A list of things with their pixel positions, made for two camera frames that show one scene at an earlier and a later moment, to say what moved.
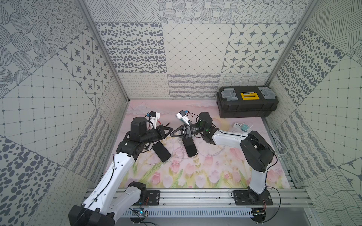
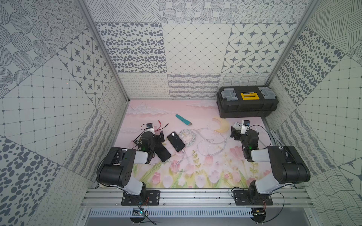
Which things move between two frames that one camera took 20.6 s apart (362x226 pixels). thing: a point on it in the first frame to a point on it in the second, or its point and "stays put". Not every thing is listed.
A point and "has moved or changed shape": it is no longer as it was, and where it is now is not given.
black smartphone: x=189 y=146 has moved or changed shape
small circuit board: x=139 y=211 stays put
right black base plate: x=242 y=197 stays put
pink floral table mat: x=230 y=162 stays put
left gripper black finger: x=162 y=134 to x=162 y=136
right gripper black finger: x=182 y=129 to x=232 y=132
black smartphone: x=161 y=151 stays put
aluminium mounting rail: x=224 y=199 stays put
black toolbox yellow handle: x=246 y=101 stays put
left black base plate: x=152 y=198 stays put
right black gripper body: x=196 y=128 to x=244 y=143
